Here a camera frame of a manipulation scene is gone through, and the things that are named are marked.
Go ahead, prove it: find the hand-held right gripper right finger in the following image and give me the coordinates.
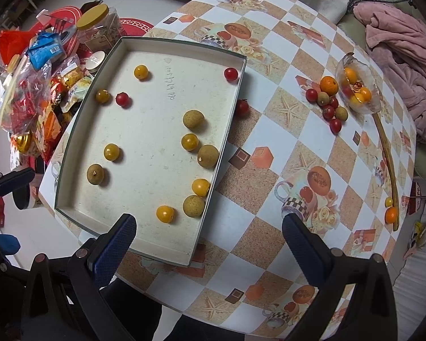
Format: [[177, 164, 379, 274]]
[[282, 212, 398, 341]]

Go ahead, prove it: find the clear jar with yellow lid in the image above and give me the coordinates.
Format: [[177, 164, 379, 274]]
[[76, 4, 124, 55]]

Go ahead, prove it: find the white round lid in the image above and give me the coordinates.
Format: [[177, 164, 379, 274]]
[[84, 51, 107, 70]]

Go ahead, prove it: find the red plastic bag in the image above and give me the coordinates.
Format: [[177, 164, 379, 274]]
[[0, 30, 34, 65]]

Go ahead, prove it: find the red patterned rug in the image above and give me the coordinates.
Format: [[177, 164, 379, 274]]
[[118, 16, 156, 39]]

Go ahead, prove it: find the small orange mandarin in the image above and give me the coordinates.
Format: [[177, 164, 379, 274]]
[[320, 76, 339, 96]]

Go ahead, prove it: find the pile of snack packets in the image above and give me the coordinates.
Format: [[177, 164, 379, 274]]
[[0, 53, 95, 164]]

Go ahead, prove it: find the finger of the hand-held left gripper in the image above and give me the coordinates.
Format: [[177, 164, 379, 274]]
[[0, 168, 36, 195]]

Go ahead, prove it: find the checkered printed tablecloth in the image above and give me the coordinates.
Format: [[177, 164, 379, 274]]
[[39, 0, 417, 329]]

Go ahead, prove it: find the pink fleece blanket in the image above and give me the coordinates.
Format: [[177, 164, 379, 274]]
[[352, 2, 426, 144]]

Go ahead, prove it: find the clear glass bowl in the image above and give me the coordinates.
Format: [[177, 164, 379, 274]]
[[335, 53, 383, 115]]

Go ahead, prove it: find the gold ornament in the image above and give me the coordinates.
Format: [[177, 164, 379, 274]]
[[11, 132, 35, 156]]

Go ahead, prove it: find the person's left hand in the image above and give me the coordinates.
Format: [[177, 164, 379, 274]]
[[0, 234, 21, 256]]

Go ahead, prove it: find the blue snack packet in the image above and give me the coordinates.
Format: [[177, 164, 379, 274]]
[[28, 31, 65, 71]]

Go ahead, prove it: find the white cardboard tray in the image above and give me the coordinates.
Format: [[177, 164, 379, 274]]
[[54, 36, 248, 266]]

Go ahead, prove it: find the red round tin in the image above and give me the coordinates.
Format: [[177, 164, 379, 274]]
[[35, 6, 83, 55]]

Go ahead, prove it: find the wooden stick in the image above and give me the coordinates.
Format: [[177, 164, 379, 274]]
[[372, 111, 400, 232]]

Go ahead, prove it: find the white round container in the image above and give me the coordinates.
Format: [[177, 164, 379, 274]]
[[13, 176, 41, 211]]

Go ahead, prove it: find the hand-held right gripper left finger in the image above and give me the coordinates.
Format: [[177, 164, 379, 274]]
[[19, 213, 137, 341]]

